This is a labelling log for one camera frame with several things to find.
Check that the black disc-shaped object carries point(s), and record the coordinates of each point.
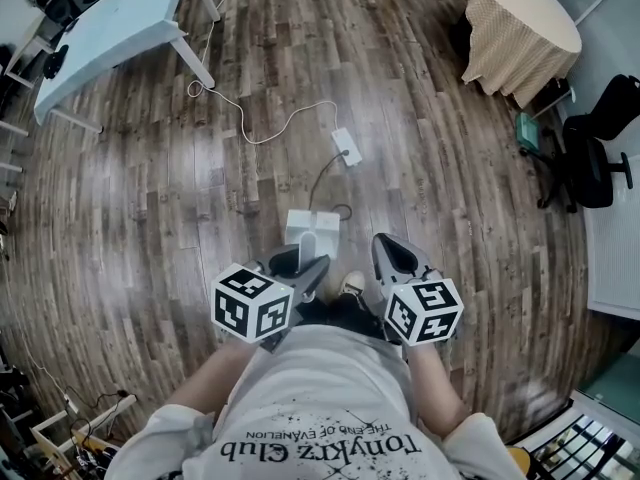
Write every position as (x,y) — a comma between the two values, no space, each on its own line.
(56,61)

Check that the white printed t-shirt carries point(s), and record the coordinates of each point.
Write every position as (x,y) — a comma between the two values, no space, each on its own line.
(320,398)

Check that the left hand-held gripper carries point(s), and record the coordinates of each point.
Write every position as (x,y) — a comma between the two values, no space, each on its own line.
(250,300)

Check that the person's left forearm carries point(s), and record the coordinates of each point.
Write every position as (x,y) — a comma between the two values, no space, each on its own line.
(210,380)

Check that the white metal rack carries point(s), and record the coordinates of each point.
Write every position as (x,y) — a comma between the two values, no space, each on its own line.
(12,128)

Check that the person's black trousers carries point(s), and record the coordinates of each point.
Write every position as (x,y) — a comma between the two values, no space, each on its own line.
(345,313)

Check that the wooden frame rack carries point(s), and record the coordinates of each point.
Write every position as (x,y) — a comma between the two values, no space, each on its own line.
(60,425)

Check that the large white table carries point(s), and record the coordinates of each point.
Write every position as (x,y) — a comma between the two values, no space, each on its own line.
(115,23)

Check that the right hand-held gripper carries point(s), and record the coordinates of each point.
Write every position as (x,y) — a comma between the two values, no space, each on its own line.
(425,310)

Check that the person's right beige shoe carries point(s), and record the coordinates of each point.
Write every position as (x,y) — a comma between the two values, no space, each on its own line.
(352,283)

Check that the black office chair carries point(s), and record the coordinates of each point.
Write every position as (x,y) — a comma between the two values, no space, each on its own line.
(595,173)

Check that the white power strip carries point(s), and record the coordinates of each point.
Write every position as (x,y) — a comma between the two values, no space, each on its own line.
(346,146)

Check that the small white desk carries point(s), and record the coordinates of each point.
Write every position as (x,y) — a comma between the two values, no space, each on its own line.
(30,38)

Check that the person's right forearm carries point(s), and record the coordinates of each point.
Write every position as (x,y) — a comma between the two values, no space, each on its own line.
(437,385)

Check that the round table with beige cloth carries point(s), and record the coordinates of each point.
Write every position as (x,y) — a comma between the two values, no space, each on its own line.
(520,28)

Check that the green box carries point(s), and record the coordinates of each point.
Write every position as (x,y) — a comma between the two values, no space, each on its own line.
(526,130)

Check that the yellow wooden seat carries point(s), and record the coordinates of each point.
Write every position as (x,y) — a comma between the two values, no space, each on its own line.
(520,460)

